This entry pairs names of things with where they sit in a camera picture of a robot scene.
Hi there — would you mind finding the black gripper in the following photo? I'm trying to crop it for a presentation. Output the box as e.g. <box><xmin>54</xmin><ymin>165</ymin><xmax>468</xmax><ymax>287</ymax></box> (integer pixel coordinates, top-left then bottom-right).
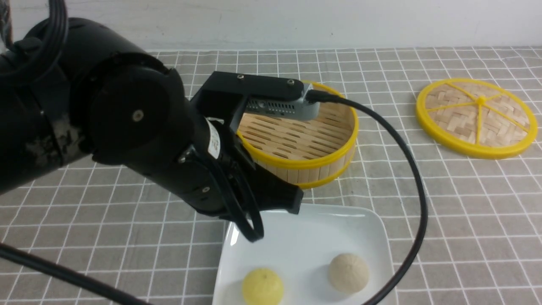
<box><xmin>174</xmin><ymin>116</ymin><xmax>304</xmax><ymax>223</ymax></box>

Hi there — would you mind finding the yellow steamed bun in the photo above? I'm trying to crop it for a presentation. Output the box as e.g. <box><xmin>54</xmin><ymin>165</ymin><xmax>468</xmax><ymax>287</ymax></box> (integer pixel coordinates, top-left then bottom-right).
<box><xmin>241</xmin><ymin>268</ymin><xmax>284</xmax><ymax>305</ymax></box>

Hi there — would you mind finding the white steamed bun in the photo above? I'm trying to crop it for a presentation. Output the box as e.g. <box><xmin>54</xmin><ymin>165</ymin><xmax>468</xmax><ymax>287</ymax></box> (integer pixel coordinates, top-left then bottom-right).
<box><xmin>327</xmin><ymin>253</ymin><xmax>370</xmax><ymax>295</ymax></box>

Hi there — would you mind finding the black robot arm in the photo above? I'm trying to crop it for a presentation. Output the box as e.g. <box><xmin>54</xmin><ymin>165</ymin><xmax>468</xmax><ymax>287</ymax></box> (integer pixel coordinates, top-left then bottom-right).
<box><xmin>1</xmin><ymin>18</ymin><xmax>303</xmax><ymax>221</ymax></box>

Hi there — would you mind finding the white square plate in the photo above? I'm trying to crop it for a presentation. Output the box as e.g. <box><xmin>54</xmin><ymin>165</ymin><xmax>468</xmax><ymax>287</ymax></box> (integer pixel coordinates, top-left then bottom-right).
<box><xmin>212</xmin><ymin>203</ymin><xmax>394</xmax><ymax>305</ymax></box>

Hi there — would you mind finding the bamboo steamer basket yellow rim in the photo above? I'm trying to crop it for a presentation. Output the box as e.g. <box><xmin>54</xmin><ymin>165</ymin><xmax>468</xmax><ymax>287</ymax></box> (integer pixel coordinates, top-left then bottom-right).
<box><xmin>237</xmin><ymin>103</ymin><xmax>359</xmax><ymax>189</ymax></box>

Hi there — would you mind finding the grey checkered tablecloth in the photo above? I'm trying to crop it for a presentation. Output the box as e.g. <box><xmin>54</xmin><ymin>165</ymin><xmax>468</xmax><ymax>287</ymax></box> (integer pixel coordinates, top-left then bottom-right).
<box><xmin>0</xmin><ymin>46</ymin><xmax>541</xmax><ymax>305</ymax></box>

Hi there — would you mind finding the bamboo steamer lid yellow rim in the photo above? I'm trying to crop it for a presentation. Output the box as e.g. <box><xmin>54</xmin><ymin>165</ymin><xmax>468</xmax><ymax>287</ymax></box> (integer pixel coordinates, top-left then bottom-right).
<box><xmin>415</xmin><ymin>78</ymin><xmax>538</xmax><ymax>160</ymax></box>

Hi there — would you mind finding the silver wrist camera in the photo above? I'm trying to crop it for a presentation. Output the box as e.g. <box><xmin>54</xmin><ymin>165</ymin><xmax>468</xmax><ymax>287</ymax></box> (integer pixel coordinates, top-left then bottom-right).
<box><xmin>245</xmin><ymin>83</ymin><xmax>320</xmax><ymax>121</ymax></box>

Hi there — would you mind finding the black camera cable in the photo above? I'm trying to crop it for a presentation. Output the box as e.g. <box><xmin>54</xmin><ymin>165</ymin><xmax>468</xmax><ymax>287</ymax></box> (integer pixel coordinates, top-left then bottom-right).
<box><xmin>0</xmin><ymin>0</ymin><xmax>429</xmax><ymax>305</ymax></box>

